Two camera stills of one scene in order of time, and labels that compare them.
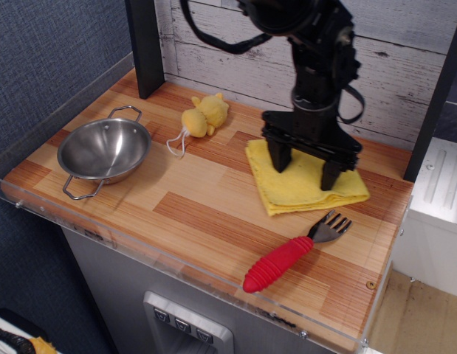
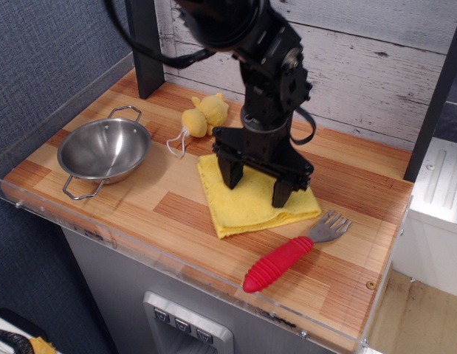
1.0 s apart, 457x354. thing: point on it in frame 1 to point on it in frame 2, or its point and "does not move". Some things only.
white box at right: [430, 247] does not move
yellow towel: [300, 186] to [249, 205]
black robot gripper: [314, 129] to [266, 147]
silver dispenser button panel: [175, 328] does not move
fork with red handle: [328, 229] does not move
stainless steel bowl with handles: [102, 151] does not move
